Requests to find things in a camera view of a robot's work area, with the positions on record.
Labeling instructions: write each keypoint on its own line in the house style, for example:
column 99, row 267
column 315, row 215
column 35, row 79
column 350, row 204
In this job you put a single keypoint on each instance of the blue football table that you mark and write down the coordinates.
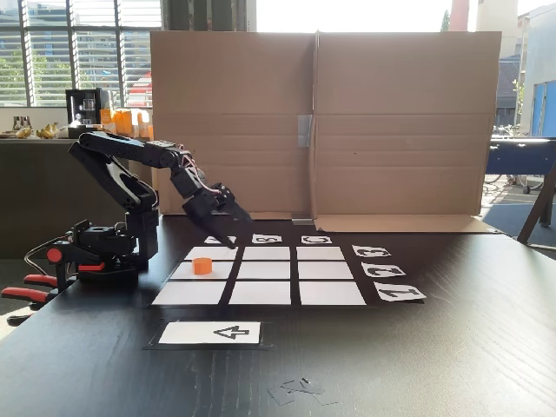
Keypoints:
column 521, row 156

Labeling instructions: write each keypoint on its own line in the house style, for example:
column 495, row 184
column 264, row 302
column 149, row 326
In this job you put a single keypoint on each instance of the brown cardboard screen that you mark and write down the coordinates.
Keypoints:
column 391, row 130

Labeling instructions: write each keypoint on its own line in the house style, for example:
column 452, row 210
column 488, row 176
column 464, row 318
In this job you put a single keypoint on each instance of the dark counter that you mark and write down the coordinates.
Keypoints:
column 35, row 195

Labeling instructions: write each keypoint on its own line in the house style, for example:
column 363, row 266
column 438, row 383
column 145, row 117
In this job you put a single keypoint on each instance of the paper label number 3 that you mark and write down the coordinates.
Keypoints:
column 371, row 251

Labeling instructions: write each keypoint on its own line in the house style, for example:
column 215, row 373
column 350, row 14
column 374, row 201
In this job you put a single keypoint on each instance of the paper label letter B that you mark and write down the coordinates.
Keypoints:
column 266, row 239

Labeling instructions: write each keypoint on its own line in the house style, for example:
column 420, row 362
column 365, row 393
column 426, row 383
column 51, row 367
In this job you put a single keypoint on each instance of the white nine-square grid sheet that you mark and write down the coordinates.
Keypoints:
column 260, row 293

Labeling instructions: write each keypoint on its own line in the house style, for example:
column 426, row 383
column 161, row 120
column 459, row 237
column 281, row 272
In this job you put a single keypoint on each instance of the red and black clamp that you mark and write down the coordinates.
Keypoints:
column 26, row 295
column 54, row 256

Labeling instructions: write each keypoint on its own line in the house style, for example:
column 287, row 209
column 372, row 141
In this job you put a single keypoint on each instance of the white arrow paper sheet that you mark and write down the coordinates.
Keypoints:
column 182, row 333

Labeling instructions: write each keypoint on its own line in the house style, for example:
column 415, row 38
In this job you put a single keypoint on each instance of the orange carton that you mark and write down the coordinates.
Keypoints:
column 145, row 126
column 107, row 121
column 123, row 121

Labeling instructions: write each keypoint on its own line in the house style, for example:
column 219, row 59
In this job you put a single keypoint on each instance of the paper label number 1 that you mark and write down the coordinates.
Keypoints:
column 399, row 293

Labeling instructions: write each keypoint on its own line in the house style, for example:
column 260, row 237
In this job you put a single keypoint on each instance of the black coffee machine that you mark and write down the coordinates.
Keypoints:
column 84, row 113

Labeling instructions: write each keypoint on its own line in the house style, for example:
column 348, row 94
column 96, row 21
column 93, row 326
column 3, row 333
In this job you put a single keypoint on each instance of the dark wooden stand leg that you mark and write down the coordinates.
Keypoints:
column 536, row 208

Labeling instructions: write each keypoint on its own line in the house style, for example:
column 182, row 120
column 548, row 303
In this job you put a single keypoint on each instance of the paper label number 2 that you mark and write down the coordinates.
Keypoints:
column 383, row 269

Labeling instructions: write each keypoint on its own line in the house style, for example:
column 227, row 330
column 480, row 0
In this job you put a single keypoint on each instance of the paper label letter A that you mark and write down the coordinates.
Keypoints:
column 210, row 240

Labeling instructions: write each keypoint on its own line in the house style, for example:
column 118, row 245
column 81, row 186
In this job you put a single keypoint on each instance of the paper label letter C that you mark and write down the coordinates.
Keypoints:
column 316, row 240

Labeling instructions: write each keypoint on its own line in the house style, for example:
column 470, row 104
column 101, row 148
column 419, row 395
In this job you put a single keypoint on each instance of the round orange token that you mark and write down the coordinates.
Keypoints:
column 202, row 266

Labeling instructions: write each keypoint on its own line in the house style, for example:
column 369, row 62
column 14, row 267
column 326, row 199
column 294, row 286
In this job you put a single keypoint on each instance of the yellow banana bunch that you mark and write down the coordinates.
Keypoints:
column 47, row 131
column 24, row 133

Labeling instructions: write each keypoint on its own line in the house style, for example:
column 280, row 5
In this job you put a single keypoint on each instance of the grey tape strip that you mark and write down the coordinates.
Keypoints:
column 305, row 130
column 302, row 220

